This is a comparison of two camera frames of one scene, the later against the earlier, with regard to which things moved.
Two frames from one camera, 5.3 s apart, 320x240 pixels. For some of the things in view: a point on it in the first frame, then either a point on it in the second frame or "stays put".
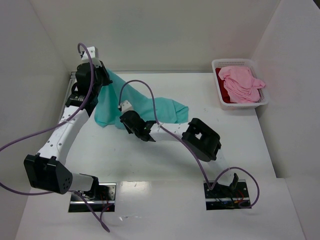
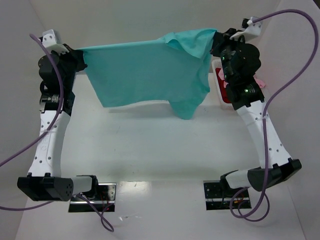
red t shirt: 225,96 stays put
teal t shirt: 111,96 to 175,70
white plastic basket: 218,63 stays put
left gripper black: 102,78 to 75,59
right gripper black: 129,120 to 219,42
